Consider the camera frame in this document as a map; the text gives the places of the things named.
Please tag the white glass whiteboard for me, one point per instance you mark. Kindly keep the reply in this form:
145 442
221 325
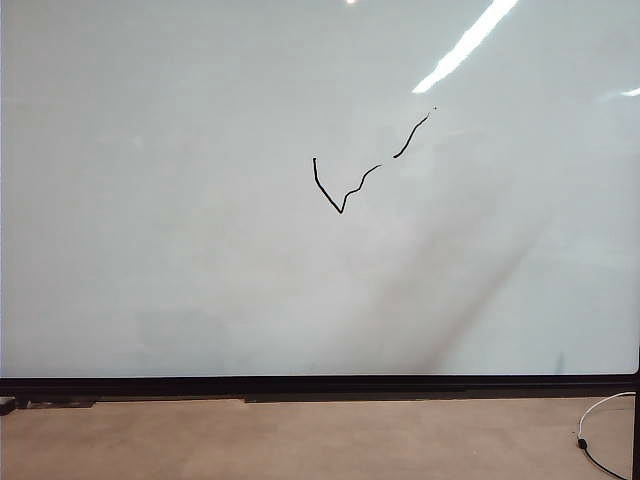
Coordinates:
150 200

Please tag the black stand foot block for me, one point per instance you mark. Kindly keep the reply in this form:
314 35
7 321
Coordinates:
6 405

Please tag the black whiteboard frame stand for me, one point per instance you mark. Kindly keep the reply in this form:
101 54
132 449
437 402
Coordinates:
300 385

